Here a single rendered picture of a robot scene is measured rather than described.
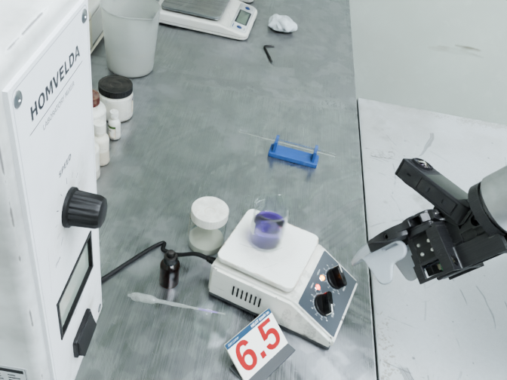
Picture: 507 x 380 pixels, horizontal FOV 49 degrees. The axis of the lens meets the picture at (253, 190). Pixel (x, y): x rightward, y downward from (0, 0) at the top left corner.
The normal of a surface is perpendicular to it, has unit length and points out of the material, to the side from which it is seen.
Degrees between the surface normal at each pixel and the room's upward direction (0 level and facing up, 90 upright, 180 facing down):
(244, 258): 0
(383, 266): 66
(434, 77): 90
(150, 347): 0
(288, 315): 90
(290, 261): 0
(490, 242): 71
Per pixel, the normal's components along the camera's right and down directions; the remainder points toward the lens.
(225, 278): -0.41, 0.56
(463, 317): 0.15, -0.74
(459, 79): -0.10, 0.65
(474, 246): -0.76, -0.02
